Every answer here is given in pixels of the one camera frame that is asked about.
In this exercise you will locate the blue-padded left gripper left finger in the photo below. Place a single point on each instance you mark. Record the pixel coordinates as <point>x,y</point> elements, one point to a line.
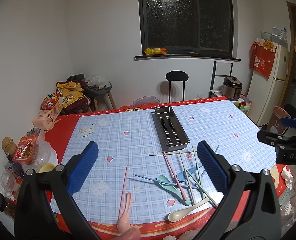
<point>80,165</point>

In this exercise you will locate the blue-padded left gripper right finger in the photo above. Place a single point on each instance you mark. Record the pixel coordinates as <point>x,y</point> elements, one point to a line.
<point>221,179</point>

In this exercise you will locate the green chopstick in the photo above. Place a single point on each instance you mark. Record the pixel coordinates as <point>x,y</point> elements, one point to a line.
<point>202,190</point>
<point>198,170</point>

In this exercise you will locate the blue spoon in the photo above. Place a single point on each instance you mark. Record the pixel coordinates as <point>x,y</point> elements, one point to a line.
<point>181,176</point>

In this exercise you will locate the beige chopstick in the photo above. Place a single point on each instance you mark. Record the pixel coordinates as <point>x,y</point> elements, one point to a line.
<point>188,181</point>

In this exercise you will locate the pink chopstick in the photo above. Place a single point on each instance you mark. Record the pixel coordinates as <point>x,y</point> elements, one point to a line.
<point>174,176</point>
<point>123,193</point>

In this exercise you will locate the green spoon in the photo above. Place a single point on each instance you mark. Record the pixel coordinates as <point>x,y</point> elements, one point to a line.
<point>173,191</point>

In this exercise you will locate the cream spoon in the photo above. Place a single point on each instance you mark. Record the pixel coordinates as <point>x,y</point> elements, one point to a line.
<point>175,216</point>

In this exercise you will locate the pink spoon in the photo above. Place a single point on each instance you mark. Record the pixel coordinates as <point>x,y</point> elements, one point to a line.
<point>124,218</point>

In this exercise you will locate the person's left hand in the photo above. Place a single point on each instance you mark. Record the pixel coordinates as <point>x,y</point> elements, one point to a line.
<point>131,234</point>

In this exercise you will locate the brown trash bin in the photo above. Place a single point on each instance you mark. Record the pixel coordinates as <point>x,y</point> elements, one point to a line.
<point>275,124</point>

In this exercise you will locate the small white card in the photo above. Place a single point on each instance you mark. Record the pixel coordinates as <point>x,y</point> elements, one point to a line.
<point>84,132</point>

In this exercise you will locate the beige chopstick crosswise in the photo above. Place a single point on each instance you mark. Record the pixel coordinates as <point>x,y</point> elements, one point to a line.
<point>170,153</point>

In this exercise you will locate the clear jar with snacks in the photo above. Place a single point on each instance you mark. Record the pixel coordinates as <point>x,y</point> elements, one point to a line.
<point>32,149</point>

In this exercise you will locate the blue plaid table mat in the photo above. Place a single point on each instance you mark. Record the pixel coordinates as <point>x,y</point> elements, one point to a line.
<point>160,154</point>

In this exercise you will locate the dark metal utensil tray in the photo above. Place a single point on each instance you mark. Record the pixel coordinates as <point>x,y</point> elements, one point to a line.
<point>169,130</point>

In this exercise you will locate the white refrigerator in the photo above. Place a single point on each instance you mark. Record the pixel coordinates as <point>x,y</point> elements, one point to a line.
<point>265,93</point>

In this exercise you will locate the yellow snack bags pile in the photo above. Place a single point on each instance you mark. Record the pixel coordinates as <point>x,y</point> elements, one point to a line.
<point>73,98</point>

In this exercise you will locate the brown cap bottle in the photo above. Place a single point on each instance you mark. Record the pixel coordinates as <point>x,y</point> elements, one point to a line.
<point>9,147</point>

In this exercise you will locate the red snack bag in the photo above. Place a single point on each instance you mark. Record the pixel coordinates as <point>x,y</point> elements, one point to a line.
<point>50,101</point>

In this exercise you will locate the black metal rack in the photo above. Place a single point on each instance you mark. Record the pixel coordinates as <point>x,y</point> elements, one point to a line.
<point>220,71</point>

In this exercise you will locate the brown rice cooker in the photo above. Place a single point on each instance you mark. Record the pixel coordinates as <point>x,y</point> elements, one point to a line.
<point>232,88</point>

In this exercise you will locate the black round chair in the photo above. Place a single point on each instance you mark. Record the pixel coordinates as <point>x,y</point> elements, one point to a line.
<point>177,75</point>

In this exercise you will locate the yellow snack pack on sill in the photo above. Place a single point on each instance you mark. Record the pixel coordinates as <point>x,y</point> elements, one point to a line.
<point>155,51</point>

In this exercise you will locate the dark window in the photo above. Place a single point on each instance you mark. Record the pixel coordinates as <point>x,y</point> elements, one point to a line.
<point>187,28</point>

